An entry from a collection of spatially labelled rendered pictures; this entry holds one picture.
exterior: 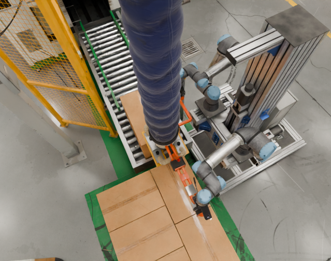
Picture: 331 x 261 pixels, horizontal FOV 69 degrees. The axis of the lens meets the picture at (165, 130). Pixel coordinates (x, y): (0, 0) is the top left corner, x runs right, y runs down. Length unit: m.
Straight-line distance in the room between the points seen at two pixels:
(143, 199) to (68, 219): 1.11
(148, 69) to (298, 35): 0.88
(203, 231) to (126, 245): 0.73
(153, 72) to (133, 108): 1.41
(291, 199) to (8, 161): 3.65
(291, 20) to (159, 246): 2.05
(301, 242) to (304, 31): 2.36
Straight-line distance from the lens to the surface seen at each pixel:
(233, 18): 4.81
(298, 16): 1.69
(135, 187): 2.57
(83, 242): 3.20
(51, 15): 1.95
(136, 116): 2.40
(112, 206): 2.58
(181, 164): 1.82
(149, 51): 0.97
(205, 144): 3.06
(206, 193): 1.43
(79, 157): 3.43
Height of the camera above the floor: 3.02
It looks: 64 degrees down
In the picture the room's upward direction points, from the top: 5 degrees counter-clockwise
